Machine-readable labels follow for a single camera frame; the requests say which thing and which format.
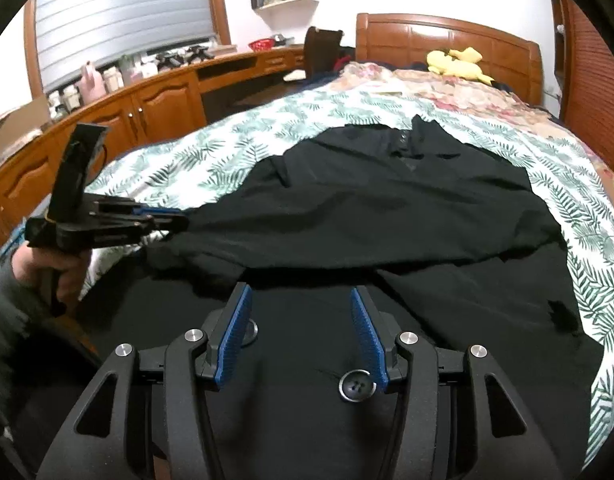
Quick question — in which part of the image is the person's left hand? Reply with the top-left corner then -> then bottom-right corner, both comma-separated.
12,245 -> 94,317

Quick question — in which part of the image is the leaf print bed sheet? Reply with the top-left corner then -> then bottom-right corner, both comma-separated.
82,80 -> 614,461

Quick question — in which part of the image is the wooden window frame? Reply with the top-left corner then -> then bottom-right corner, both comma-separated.
24,0 -> 233,101

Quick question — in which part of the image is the dark wooden chair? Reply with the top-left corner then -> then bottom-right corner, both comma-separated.
304,26 -> 344,78

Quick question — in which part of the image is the grey window blind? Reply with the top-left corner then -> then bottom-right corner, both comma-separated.
34,0 -> 215,83

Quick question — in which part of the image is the cardboard box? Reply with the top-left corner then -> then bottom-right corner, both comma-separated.
0,95 -> 52,156

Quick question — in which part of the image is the black coat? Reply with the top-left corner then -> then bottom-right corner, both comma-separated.
74,115 -> 605,480

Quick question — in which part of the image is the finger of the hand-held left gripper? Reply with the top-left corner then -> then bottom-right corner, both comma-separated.
118,214 -> 191,237
98,201 -> 184,218

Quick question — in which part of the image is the pink bottle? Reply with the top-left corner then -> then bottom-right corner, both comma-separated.
79,60 -> 108,103

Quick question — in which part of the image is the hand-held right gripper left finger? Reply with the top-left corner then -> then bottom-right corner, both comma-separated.
37,282 -> 255,480

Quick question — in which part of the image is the wooden louvered wardrobe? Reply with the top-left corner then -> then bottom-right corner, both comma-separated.
547,0 -> 614,181

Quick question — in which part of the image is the floral blanket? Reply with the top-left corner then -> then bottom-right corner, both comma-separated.
332,60 -> 588,131

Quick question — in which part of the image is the wooden desk cabinet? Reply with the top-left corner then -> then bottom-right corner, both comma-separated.
0,47 -> 308,251

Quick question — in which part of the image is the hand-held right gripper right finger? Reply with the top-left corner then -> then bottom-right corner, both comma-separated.
349,286 -> 583,480

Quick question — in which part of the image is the wooden headboard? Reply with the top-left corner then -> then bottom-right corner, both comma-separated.
355,12 -> 544,106

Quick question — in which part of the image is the yellow plush toy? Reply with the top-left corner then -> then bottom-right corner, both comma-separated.
426,46 -> 495,85

